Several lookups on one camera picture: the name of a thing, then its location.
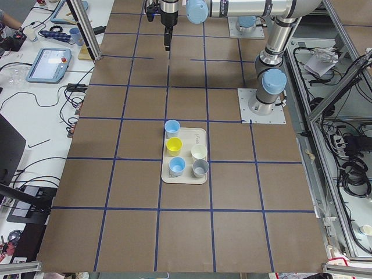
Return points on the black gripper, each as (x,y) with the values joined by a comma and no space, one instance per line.
(167,19)

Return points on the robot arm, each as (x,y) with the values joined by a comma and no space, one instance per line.
(246,24)
(287,14)

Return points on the blue cup on desk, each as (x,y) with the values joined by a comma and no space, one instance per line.
(76,36)

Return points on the blue plastic cup front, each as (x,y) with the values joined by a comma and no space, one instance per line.
(172,128)

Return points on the blue plastic cup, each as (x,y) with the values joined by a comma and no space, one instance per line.
(172,128)
(176,166)

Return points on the yellow plastic cup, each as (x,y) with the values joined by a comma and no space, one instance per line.
(174,146)

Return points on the pale green plastic cup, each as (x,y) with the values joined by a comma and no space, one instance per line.
(199,152)

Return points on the blue plastic cup rear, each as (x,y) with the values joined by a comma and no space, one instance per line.
(176,166)

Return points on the small white paper cup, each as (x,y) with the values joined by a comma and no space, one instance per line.
(30,34)

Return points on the grey plastic cup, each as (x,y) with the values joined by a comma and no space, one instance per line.
(200,168)

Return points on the wooden stand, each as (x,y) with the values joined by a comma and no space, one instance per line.
(83,54)

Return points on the blue teach pendant far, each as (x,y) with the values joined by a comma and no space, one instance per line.
(62,14)

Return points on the blue teach pendant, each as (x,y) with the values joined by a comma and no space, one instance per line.
(49,66)
(62,14)

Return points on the blue plaid cloth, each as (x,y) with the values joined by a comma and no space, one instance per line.
(59,36)

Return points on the black power adapter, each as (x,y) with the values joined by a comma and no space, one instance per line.
(76,87)

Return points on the blue teach pendant near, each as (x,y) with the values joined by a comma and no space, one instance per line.
(49,66)

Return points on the cream plastic tray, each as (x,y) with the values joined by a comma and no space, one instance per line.
(189,137)

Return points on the crumpled white paper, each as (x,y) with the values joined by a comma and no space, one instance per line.
(322,60)

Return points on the black hex key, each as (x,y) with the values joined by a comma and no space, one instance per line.
(39,143)

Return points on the black computer monitor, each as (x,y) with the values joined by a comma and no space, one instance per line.
(32,203)

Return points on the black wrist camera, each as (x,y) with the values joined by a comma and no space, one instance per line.
(151,10)

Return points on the aluminium frame post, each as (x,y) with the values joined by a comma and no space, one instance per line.
(83,23)

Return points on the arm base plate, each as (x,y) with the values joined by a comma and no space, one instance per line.
(254,112)
(258,34)

